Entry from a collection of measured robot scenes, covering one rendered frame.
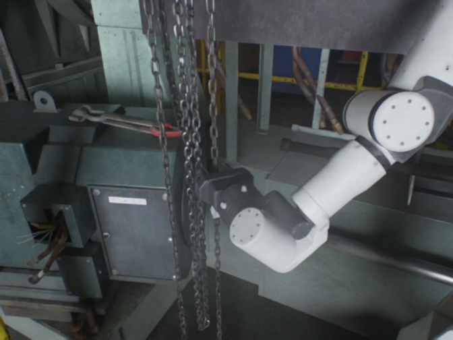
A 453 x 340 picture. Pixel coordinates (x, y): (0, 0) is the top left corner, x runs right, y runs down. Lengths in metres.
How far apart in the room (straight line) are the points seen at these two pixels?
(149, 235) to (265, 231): 0.48
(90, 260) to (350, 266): 0.86
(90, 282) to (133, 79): 0.82
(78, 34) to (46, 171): 1.03
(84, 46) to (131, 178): 1.14
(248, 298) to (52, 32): 1.43
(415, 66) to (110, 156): 0.68
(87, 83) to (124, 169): 1.02
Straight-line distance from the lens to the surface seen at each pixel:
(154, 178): 0.85
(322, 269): 1.37
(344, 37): 1.05
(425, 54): 0.55
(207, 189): 0.68
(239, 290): 1.61
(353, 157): 0.53
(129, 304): 1.24
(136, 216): 0.91
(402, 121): 0.50
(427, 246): 1.23
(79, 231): 0.90
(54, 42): 1.79
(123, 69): 1.51
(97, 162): 0.91
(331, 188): 0.52
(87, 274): 1.02
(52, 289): 1.21
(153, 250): 0.97
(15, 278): 1.27
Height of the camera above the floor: 1.22
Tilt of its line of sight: 30 degrees down
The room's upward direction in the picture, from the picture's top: straight up
